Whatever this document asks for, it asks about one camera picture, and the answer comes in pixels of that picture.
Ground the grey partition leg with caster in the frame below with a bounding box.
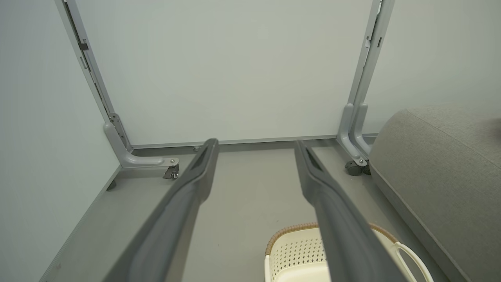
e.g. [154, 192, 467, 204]
[103, 113, 180, 181]
[337, 103, 369, 176]
[349, 103, 372, 175]

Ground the white partition panel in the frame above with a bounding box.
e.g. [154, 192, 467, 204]
[362, 0, 501, 136]
[0, 0, 122, 282]
[55, 0, 382, 150]

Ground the cream laundry basket brown rim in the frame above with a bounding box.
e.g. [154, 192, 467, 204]
[264, 222, 434, 282]

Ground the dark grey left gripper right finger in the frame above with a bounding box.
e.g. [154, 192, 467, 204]
[294, 140, 408, 282]

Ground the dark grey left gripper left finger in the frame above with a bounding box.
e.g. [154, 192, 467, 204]
[103, 137, 219, 282]

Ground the grey fabric sofa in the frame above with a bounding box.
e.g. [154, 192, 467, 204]
[369, 105, 501, 282]

